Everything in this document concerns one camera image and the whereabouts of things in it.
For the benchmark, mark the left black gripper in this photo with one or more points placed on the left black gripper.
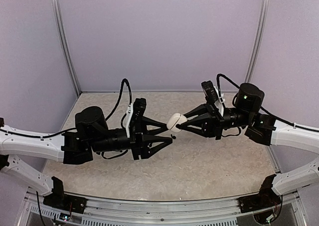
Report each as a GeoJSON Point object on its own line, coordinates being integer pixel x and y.
{"type": "Point", "coordinates": [141, 145]}

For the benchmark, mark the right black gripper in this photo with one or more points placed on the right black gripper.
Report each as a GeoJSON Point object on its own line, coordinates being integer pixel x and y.
{"type": "Point", "coordinates": [215, 125]}

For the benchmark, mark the white earbud charging case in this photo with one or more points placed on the white earbud charging case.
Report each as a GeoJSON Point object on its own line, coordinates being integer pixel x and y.
{"type": "Point", "coordinates": [175, 119]}

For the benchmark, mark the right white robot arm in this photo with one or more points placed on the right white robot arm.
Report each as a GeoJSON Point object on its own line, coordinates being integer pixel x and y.
{"type": "Point", "coordinates": [267, 129]}

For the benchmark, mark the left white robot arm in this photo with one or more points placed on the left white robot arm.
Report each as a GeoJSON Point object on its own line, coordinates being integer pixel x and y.
{"type": "Point", "coordinates": [91, 135]}

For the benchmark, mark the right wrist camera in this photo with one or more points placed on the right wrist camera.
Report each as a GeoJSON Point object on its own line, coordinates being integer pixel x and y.
{"type": "Point", "coordinates": [212, 97]}

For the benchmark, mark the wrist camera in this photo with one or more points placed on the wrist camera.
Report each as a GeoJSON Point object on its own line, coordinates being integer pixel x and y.
{"type": "Point", "coordinates": [212, 97]}
{"type": "Point", "coordinates": [135, 114]}

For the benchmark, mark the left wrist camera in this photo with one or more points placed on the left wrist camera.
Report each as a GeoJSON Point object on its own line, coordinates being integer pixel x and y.
{"type": "Point", "coordinates": [135, 114]}

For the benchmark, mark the front aluminium rail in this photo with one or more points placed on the front aluminium rail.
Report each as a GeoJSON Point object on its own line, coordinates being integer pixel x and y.
{"type": "Point", "coordinates": [112, 212]}

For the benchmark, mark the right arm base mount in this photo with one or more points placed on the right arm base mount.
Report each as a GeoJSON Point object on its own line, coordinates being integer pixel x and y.
{"type": "Point", "coordinates": [265, 198]}

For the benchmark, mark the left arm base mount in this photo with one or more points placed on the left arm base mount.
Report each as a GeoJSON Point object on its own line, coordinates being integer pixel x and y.
{"type": "Point", "coordinates": [60, 200]}

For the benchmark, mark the right aluminium frame post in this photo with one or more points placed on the right aluminium frame post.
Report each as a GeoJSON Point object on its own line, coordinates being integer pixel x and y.
{"type": "Point", "coordinates": [257, 40]}

